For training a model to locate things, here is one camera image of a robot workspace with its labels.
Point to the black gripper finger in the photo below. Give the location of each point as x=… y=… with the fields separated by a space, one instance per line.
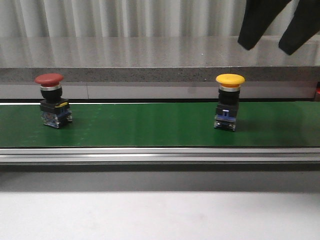
x=258 y=16
x=304 y=25

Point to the red object at right edge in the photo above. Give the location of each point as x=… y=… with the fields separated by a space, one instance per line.
x=317 y=93

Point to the green conveyor belt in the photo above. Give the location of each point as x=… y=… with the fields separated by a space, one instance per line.
x=170 y=124

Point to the grey speckled stone counter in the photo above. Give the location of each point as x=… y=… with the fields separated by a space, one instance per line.
x=110 y=68

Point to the grey pleated curtain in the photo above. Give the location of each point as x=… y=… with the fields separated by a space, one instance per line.
x=121 y=18

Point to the aluminium conveyor side rail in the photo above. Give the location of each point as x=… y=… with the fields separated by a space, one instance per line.
x=159 y=159

